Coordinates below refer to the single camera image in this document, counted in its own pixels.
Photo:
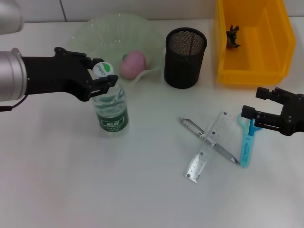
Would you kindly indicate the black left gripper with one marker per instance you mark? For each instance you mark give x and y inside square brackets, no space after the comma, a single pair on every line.
[54,76]

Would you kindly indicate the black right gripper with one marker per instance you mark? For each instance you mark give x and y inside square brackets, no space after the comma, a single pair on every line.
[294,114]

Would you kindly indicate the pink peach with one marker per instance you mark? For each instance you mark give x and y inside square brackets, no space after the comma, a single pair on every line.
[133,64]

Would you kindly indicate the water bottle green label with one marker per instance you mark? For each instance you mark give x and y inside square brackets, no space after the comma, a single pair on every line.
[111,114]

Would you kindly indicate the clear plastic ruler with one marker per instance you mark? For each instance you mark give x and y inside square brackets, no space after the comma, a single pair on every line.
[221,124]

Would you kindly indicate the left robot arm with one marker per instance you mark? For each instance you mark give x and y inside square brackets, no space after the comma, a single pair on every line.
[12,76]

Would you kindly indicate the green translucent fruit plate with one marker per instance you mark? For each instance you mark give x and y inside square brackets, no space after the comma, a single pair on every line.
[107,31]

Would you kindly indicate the silver retractable pen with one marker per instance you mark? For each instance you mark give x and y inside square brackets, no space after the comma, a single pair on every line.
[193,127]

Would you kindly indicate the black mesh pen holder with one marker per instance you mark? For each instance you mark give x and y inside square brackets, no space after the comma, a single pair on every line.
[183,69]

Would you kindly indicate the yellow plastic storage bin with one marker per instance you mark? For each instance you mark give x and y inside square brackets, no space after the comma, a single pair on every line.
[268,47]

